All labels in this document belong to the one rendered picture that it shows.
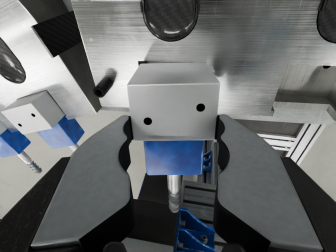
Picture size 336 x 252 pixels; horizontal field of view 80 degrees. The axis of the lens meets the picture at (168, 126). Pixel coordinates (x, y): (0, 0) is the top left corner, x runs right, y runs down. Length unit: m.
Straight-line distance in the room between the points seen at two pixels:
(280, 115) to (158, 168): 0.20
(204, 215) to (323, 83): 0.42
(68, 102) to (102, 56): 0.11
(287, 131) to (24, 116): 1.06
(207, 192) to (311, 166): 1.19
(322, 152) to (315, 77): 1.42
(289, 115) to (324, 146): 1.28
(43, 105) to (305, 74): 0.26
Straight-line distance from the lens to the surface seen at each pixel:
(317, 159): 1.67
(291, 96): 0.21
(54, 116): 0.28
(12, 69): 0.30
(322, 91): 0.22
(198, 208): 0.56
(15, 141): 0.38
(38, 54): 0.26
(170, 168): 0.15
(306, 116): 0.32
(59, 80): 0.26
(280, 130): 1.13
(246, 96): 0.17
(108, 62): 0.18
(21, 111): 0.28
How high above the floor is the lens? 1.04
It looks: 50 degrees down
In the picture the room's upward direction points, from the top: 165 degrees counter-clockwise
